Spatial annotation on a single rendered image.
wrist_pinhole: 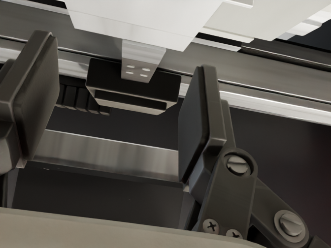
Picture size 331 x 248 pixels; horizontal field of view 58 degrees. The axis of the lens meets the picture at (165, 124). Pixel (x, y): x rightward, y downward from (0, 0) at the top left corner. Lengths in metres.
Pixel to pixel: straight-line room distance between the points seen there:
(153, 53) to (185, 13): 0.08
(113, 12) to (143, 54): 0.07
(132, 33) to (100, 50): 0.23
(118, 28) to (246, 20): 0.09
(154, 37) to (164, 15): 0.04
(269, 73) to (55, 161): 0.38
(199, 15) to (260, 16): 0.03
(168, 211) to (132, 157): 0.04
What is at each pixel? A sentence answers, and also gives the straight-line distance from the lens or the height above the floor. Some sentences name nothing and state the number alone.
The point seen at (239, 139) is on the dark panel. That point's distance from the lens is 0.76.
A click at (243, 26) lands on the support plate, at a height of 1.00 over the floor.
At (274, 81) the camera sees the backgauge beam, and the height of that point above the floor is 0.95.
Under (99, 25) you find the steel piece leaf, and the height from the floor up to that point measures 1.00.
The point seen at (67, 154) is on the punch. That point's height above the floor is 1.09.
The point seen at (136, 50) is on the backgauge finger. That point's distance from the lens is 0.26.
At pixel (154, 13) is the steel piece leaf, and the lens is 0.19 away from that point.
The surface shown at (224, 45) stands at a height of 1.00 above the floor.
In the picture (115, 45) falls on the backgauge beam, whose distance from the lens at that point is 0.45.
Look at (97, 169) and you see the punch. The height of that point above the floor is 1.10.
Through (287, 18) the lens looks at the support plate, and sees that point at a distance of 0.18.
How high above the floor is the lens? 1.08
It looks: 4 degrees down
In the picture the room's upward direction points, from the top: 171 degrees counter-clockwise
